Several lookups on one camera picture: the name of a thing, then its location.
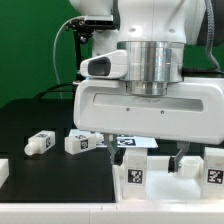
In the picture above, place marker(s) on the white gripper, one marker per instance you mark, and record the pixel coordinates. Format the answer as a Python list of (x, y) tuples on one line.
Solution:
[(191, 111)]

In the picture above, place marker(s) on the white square tabletop tray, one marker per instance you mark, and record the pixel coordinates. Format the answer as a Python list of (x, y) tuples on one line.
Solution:
[(185, 185)]

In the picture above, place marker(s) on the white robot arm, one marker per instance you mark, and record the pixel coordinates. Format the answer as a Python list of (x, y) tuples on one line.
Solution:
[(140, 86)]

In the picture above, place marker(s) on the white marker sheet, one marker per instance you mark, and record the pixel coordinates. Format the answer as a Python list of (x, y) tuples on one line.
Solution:
[(123, 141)]

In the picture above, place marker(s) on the white front barrier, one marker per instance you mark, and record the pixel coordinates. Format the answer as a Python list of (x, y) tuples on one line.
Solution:
[(124, 213)]

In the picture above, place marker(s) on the white left barrier block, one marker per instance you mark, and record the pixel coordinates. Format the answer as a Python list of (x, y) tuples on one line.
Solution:
[(4, 171)]

